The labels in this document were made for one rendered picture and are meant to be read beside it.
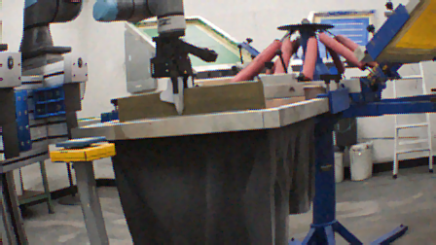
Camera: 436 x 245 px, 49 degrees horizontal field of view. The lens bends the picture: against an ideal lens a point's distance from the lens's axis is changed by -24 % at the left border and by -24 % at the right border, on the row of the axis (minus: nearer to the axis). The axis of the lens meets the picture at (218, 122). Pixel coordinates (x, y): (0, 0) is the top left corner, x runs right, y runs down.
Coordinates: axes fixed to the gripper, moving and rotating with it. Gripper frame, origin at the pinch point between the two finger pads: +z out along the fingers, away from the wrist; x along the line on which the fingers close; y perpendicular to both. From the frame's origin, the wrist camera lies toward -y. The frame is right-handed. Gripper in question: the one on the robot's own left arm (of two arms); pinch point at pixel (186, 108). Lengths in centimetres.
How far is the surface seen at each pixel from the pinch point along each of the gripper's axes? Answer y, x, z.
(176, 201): 3.0, 5.7, 22.5
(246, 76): 25, -105, -8
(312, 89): -21.2, -43.5, -1.0
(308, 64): -7, -96, -11
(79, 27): 381, -436, -115
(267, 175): -21.3, 5.4, 16.8
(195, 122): -9.7, 15.1, 2.9
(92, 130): 20.4, 15.2, 2.4
